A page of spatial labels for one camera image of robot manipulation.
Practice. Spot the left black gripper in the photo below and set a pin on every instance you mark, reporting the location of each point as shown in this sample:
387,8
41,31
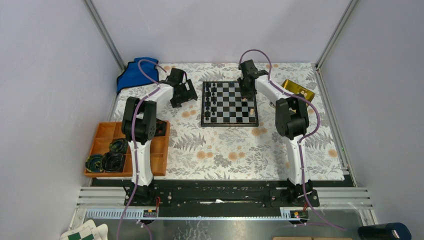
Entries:
185,93

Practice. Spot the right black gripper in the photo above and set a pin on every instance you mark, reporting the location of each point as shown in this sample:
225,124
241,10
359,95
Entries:
245,94

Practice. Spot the black white chess board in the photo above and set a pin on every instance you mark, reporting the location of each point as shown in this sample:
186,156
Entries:
222,106

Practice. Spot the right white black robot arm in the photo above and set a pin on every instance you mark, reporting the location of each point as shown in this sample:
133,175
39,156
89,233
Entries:
291,122

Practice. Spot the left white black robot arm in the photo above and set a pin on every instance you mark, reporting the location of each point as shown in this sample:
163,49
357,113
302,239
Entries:
139,125

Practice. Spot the folded green chess mat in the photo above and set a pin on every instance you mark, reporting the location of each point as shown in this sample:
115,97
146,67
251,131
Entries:
87,231

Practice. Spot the black orange swirl object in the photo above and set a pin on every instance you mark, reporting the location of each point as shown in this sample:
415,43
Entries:
161,128

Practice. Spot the gold tin box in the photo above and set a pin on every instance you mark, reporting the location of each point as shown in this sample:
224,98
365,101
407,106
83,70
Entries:
295,88

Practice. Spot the blue cloth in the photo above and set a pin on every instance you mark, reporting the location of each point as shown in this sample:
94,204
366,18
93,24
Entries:
133,77

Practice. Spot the dark green swirl object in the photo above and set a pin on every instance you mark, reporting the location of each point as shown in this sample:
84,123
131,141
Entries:
118,146

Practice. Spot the orange compartment tray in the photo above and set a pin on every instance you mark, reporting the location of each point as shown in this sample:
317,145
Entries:
108,131

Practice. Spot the black swirl coaster in tray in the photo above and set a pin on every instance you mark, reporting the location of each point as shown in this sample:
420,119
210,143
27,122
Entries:
113,162

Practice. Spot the green black swirl disc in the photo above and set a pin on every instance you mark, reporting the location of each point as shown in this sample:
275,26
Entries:
93,164

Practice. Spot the dark blue bottle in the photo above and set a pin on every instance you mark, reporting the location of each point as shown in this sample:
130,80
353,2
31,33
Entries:
387,231

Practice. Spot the black mounting base rail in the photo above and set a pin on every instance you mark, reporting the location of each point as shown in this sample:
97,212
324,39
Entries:
268,193

